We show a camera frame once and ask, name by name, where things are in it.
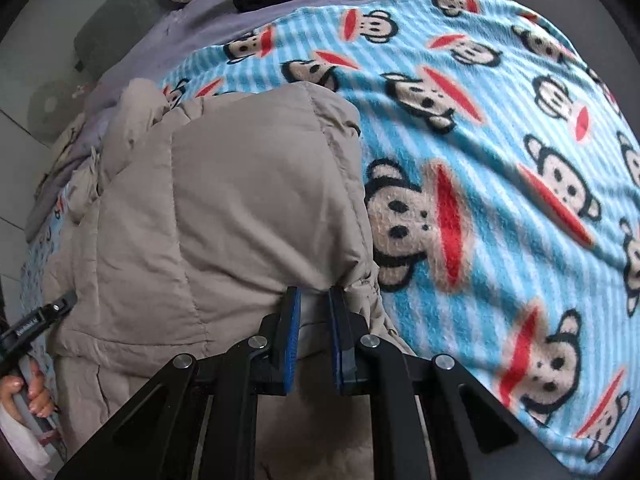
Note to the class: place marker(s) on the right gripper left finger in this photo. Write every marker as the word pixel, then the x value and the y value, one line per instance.
pixel 214 435

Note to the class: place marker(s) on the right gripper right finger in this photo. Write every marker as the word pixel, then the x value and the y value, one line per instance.
pixel 412 421

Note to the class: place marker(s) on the beige puffer jacket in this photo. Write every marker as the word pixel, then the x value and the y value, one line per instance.
pixel 205 213

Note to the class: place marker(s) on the person's left hand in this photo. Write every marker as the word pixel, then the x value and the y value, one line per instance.
pixel 40 402

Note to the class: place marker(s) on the blue monkey print blanket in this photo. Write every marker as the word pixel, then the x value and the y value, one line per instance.
pixel 501 184

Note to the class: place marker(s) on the purple duvet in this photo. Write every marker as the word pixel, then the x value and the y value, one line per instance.
pixel 199 24

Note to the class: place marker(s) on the grey padded headboard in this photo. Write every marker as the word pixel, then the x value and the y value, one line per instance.
pixel 113 30

